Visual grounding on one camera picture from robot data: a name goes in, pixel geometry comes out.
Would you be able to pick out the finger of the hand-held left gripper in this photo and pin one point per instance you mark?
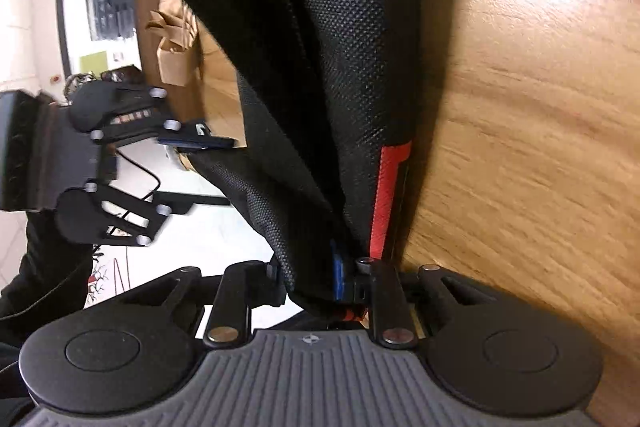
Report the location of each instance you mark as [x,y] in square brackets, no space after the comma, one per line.
[180,141]
[125,197]

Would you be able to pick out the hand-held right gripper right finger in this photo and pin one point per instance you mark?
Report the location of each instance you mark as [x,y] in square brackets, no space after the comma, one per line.
[340,277]

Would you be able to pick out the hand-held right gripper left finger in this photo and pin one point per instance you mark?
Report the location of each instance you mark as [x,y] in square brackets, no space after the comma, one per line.
[235,297]

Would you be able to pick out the black shopping bag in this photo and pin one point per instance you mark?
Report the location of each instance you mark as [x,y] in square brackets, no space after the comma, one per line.
[325,57]

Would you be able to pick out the person's black clothing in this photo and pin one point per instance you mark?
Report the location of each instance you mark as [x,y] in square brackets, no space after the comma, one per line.
[45,277]

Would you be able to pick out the brown paper bag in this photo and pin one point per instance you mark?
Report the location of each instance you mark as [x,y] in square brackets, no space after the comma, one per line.
[175,62]

